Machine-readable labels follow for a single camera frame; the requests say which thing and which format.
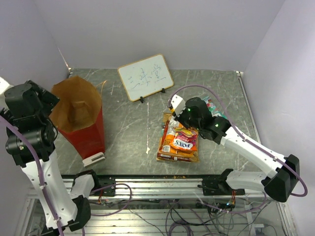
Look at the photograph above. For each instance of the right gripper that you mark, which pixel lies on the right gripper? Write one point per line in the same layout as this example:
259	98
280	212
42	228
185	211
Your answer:
179	118

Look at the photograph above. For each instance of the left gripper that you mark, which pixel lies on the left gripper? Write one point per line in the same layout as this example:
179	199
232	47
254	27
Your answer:
48	100

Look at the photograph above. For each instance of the Fox's fruits candy bag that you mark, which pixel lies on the Fox's fruits candy bag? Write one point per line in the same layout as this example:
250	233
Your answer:
185	139

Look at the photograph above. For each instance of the teal snack bag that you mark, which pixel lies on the teal snack bag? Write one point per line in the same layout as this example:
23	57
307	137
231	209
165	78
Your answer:
212	108

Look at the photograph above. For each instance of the tan kettle chips bag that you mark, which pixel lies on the tan kettle chips bag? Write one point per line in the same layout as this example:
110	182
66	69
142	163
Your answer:
197	157

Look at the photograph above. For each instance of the red paper bag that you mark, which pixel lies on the red paper bag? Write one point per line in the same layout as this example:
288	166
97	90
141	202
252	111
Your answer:
78	116

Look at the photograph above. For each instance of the orange Kettle chips bag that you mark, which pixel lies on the orange Kettle chips bag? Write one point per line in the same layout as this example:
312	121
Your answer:
166	148

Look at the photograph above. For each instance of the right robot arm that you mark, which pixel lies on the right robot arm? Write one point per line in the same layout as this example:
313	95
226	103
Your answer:
278	173

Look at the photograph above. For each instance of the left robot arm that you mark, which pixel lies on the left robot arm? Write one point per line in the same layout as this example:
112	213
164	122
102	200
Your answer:
31	136

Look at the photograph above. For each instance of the small whiteboard with stand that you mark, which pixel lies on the small whiteboard with stand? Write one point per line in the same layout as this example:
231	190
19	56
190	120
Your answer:
145	77

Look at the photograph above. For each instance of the white object at table edge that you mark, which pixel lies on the white object at table edge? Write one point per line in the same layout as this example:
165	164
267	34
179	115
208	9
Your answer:
98	157

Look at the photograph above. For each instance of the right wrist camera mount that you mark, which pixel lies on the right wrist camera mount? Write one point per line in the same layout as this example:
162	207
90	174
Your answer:
176	105

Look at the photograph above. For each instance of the aluminium rail frame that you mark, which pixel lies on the aluminium rail frame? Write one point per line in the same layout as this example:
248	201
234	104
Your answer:
167	187

